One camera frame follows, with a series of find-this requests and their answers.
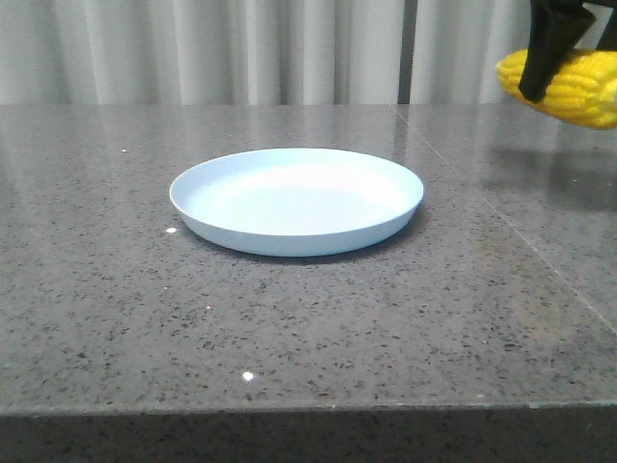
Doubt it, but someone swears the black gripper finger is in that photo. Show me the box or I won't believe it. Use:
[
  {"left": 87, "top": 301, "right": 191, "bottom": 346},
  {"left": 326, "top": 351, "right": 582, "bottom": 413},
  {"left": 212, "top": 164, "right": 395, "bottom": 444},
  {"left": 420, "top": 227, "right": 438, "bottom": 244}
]
[{"left": 519, "top": 0, "right": 595, "bottom": 102}]

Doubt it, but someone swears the yellow corn cob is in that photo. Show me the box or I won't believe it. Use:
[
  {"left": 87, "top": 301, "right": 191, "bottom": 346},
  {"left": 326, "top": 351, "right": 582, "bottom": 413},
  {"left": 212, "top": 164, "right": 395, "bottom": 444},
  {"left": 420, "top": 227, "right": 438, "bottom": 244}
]
[{"left": 496, "top": 49, "right": 616, "bottom": 130}]

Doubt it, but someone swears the light blue round plate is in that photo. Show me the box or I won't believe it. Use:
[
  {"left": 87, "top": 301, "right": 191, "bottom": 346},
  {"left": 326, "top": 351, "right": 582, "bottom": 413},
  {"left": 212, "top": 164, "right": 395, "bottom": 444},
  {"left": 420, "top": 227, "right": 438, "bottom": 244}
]
[{"left": 169, "top": 148, "right": 424, "bottom": 258}]

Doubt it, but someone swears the right white curtain panel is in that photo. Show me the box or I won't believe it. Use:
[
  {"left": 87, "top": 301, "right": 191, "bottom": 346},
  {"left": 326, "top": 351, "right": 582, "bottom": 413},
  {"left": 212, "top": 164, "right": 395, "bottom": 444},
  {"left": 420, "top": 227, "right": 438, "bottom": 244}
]
[{"left": 408, "top": 0, "right": 617, "bottom": 106}]

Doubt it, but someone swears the white curtain panel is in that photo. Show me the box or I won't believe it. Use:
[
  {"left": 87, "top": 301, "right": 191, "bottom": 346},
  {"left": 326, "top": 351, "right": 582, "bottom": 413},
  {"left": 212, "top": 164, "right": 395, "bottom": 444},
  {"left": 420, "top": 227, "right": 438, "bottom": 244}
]
[
  {"left": 1, "top": 1, "right": 406, "bottom": 105},
  {"left": 408, "top": 0, "right": 617, "bottom": 106}
]

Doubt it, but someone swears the left white curtain panel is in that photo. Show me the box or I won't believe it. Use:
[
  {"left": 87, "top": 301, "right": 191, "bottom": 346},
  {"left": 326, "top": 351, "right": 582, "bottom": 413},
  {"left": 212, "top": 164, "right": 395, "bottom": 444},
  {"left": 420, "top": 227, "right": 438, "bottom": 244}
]
[{"left": 1, "top": 1, "right": 406, "bottom": 105}]

